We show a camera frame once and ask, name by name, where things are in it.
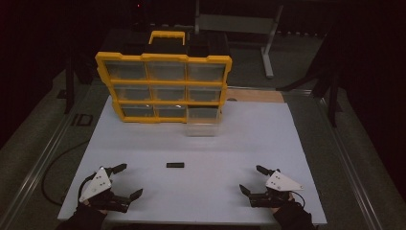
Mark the person's right hand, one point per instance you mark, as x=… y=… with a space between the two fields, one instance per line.
x=275 y=209

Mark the small black rectangular part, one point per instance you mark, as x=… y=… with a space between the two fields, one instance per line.
x=175 y=165

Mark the person's left hand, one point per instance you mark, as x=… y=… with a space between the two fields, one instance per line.
x=102 y=211

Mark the grey metal desk frame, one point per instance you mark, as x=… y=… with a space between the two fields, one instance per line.
x=237 y=24

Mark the clear plastic drawer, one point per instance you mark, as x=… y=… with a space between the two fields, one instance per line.
x=203 y=126

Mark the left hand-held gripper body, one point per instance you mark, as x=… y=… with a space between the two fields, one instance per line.
x=97 y=187

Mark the aluminium rail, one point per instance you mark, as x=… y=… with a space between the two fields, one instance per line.
x=348 y=163
x=44 y=159

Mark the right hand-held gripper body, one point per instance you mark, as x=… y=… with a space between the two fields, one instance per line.
x=281 y=183

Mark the grid of clear organizer drawers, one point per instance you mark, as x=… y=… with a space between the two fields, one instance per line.
x=166 y=92

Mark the wooden board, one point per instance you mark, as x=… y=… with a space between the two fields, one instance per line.
x=255 y=96

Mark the black stand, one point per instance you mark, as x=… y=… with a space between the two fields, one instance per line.
x=69 y=86
x=332 y=92

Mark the yellow black parts organizer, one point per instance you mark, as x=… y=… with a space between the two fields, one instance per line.
x=166 y=81

